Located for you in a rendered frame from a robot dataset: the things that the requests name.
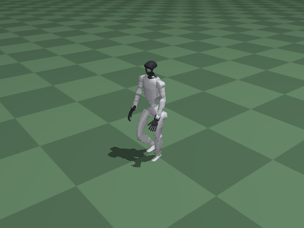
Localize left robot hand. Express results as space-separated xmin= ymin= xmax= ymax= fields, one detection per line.
xmin=148 ymin=115 xmax=160 ymax=131

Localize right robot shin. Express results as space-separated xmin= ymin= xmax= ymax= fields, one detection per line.
xmin=137 ymin=135 xmax=154 ymax=146

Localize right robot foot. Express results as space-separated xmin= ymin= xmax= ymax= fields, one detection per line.
xmin=146 ymin=145 xmax=155 ymax=152

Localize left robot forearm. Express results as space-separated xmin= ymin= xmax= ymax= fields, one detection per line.
xmin=155 ymin=99 xmax=165 ymax=120

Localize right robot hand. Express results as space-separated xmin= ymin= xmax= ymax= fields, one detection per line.
xmin=128 ymin=105 xmax=136 ymax=121

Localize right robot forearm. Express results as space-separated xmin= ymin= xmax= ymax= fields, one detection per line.
xmin=132 ymin=90 xmax=140 ymax=108

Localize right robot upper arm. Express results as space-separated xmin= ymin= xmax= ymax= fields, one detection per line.
xmin=136 ymin=75 xmax=145 ymax=95

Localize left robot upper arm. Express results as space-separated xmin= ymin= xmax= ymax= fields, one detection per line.
xmin=156 ymin=80 xmax=166 ymax=103

